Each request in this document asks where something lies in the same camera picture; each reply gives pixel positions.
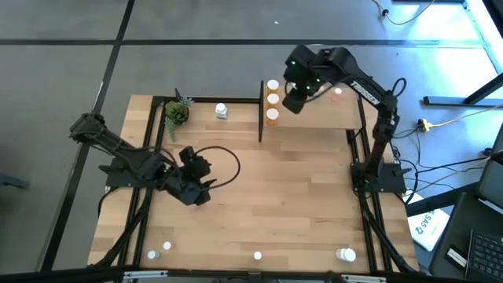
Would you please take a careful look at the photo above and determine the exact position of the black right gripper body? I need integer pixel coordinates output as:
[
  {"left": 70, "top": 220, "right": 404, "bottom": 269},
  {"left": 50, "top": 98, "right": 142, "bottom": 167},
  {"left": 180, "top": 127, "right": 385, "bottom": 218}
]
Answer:
[{"left": 281, "top": 77, "right": 315, "bottom": 115}]

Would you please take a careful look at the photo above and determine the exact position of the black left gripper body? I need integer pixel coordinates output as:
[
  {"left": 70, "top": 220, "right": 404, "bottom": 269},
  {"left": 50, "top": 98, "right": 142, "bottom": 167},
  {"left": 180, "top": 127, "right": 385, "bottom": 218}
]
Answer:
[{"left": 178, "top": 145, "right": 218, "bottom": 189}]

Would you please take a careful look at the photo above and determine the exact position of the wooden shelf board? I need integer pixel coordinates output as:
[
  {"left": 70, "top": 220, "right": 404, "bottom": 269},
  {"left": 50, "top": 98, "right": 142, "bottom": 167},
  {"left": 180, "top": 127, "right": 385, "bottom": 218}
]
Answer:
[{"left": 262, "top": 86, "right": 363, "bottom": 130}]

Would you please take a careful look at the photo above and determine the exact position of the green artificial plant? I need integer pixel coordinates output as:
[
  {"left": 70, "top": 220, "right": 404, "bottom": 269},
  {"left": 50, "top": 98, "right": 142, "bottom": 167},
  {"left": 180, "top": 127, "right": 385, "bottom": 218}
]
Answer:
[{"left": 163, "top": 88, "right": 195, "bottom": 142}]

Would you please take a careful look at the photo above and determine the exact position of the black plant pot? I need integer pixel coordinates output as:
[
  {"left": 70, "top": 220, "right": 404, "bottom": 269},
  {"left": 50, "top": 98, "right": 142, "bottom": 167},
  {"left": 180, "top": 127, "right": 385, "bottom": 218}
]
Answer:
[{"left": 164, "top": 101, "right": 191, "bottom": 127}]

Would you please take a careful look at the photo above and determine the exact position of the black desk leg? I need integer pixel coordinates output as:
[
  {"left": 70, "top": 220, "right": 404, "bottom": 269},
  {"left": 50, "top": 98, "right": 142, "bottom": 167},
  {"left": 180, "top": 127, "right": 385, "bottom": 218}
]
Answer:
[
  {"left": 404, "top": 182, "right": 480, "bottom": 217},
  {"left": 422, "top": 72, "right": 503, "bottom": 108}
]

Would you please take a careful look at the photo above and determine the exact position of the large white pill bottle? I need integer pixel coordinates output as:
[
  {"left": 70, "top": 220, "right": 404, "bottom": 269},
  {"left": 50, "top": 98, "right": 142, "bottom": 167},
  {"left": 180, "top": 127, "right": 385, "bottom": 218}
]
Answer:
[{"left": 335, "top": 247, "right": 358, "bottom": 263}]

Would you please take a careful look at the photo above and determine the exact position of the grey chair base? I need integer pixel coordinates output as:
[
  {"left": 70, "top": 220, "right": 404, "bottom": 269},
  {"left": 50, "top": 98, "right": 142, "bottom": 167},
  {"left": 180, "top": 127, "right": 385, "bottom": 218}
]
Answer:
[{"left": 0, "top": 171, "right": 31, "bottom": 190}]

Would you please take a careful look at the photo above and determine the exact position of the white box blue print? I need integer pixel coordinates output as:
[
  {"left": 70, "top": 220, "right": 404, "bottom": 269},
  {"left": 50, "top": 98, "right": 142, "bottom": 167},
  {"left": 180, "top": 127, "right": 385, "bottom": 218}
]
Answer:
[{"left": 406, "top": 192, "right": 452, "bottom": 252}]

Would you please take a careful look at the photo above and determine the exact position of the black laptop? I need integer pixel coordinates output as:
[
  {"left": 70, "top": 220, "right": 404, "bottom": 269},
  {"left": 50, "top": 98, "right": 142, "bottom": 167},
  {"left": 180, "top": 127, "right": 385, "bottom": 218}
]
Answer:
[{"left": 428, "top": 191, "right": 503, "bottom": 282}]

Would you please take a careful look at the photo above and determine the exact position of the dark grey monitor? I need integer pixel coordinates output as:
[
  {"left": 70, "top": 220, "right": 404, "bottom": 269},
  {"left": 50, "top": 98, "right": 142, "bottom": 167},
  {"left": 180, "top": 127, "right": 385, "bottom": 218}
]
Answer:
[{"left": 476, "top": 123, "right": 503, "bottom": 216}]

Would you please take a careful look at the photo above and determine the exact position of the black device white label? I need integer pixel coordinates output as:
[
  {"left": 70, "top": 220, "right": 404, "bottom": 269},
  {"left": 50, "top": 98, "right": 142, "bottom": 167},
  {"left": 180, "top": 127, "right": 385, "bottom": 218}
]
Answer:
[{"left": 443, "top": 244, "right": 469, "bottom": 271}]

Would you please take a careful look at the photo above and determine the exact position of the black keyboard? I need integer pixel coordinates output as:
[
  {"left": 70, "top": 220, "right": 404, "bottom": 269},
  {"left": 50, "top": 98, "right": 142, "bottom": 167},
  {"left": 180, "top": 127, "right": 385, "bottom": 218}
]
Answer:
[{"left": 464, "top": 229, "right": 503, "bottom": 282}]

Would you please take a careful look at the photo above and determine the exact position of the black shelf side frame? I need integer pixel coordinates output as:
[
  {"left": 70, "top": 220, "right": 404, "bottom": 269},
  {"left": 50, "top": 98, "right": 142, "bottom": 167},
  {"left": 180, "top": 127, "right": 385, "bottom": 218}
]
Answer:
[
  {"left": 258, "top": 79, "right": 266, "bottom": 144},
  {"left": 352, "top": 82, "right": 370, "bottom": 130}
]

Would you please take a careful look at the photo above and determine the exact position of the black aluminium table frame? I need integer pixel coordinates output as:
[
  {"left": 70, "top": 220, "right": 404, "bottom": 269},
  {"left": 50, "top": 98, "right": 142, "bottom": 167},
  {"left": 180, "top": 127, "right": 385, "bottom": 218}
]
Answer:
[{"left": 90, "top": 95, "right": 420, "bottom": 275}]

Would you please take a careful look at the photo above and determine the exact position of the silver metal bracket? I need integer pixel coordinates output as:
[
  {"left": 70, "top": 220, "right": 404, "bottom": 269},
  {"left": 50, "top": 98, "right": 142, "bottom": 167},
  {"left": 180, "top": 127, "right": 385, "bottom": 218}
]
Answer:
[
  {"left": 340, "top": 274, "right": 388, "bottom": 283},
  {"left": 123, "top": 270, "right": 169, "bottom": 281}
]

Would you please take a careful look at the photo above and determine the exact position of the pale floor cable black plug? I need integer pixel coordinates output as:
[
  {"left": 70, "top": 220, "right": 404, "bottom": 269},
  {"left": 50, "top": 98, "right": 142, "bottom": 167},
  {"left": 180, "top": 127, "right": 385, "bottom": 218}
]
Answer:
[{"left": 371, "top": 0, "right": 435, "bottom": 27}]

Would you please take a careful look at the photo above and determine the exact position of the black camera frame bar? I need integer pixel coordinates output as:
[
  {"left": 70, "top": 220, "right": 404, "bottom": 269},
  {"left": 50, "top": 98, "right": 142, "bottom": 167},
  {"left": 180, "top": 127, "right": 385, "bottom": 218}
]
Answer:
[{"left": 0, "top": 265, "right": 503, "bottom": 283}]

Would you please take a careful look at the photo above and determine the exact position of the beige extension cord yellow plug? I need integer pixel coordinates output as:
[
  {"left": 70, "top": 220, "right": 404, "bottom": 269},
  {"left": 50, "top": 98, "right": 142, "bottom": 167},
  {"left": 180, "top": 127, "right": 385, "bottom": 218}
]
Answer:
[{"left": 416, "top": 102, "right": 503, "bottom": 133}]

